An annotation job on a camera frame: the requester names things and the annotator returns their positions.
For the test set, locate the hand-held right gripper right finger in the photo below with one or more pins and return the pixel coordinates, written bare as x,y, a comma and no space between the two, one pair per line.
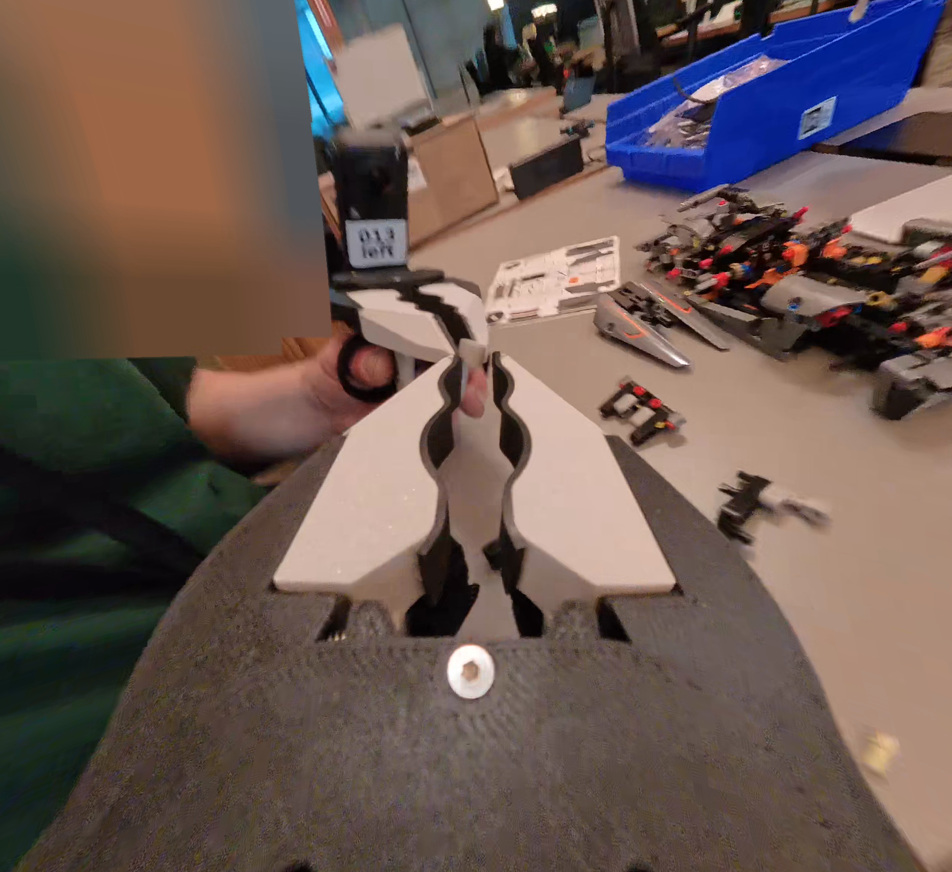
587,515

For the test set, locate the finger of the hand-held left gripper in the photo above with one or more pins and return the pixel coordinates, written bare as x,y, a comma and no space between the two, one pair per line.
401,325
468,303

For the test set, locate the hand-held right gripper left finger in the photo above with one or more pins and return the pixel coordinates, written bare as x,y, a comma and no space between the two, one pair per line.
357,515

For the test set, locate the black lego assembly red pins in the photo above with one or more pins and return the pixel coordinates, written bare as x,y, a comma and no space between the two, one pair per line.
639,411

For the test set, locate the black lego beam assembly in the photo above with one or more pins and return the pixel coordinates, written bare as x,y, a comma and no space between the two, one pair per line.
744,500

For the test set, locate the person's left forearm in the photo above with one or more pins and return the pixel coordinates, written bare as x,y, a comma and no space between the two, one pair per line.
245,411

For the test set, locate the lego sticker sheet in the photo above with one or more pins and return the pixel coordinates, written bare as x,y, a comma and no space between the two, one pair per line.
558,284

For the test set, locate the grey lego panels orange stripes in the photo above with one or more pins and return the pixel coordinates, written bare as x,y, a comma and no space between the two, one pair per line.
647,329

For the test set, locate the large lego vehicle model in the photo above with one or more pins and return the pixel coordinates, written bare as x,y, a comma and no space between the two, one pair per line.
818,292

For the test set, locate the tan lego piece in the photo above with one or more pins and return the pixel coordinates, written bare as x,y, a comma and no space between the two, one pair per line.
879,753

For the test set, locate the cardboard box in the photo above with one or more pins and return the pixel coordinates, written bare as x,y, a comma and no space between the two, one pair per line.
454,173

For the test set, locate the whiteboard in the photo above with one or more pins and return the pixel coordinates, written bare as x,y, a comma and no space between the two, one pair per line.
379,76

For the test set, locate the person's green shirt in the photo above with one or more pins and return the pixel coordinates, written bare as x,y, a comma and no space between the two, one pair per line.
74,515

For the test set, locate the clear plastic bags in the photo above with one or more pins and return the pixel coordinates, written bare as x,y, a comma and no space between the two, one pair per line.
706,106

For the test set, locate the blue plastic bin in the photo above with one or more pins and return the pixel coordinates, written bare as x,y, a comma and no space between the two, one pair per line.
781,113

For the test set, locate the white rounded board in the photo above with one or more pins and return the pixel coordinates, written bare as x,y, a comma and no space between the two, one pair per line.
900,210

